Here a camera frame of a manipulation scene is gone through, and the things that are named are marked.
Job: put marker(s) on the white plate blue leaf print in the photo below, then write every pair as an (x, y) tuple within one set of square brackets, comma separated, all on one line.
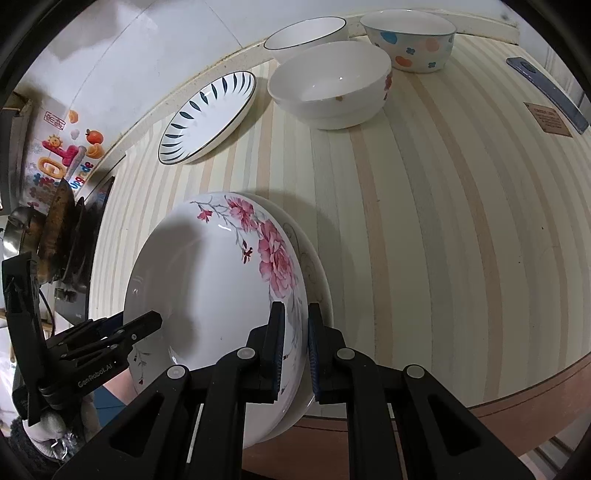
[(207, 115)]

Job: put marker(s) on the steel steamer pot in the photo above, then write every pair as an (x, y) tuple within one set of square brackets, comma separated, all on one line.
[(16, 230)]

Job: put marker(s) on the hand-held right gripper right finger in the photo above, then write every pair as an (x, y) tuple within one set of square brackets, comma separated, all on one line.
[(316, 357)]

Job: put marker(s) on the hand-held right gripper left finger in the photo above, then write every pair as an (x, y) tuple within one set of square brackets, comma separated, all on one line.
[(277, 355)]

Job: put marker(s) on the white bowl black rim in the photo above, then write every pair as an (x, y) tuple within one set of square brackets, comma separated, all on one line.
[(304, 37)]

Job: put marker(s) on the brown square coaster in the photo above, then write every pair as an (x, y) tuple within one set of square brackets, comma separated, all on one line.
[(549, 119)]

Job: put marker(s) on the blue phone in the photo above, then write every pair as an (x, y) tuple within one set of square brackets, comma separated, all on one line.
[(547, 92)]

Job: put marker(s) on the white bowl coloured dots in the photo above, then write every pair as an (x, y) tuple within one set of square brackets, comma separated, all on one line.
[(411, 44)]

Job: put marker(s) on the colourful wall sticker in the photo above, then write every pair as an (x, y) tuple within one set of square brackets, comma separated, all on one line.
[(60, 154)]

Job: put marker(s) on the person's left forearm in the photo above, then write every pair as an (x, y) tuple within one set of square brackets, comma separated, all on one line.
[(39, 434)]

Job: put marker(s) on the person's left hand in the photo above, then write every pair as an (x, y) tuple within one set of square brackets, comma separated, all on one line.
[(119, 385)]

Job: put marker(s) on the dark wok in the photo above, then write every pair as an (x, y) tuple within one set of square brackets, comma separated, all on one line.
[(57, 226)]

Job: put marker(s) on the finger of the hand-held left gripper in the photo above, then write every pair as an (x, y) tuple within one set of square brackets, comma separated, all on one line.
[(143, 323), (111, 324)]

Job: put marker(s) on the striped tablecloth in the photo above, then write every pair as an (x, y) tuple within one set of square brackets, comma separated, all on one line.
[(415, 230)]

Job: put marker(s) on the large white bowl flower print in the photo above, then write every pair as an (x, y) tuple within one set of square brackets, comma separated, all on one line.
[(330, 87)]

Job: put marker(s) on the white plate grey swirl print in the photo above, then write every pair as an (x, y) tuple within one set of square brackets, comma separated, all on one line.
[(318, 277)]

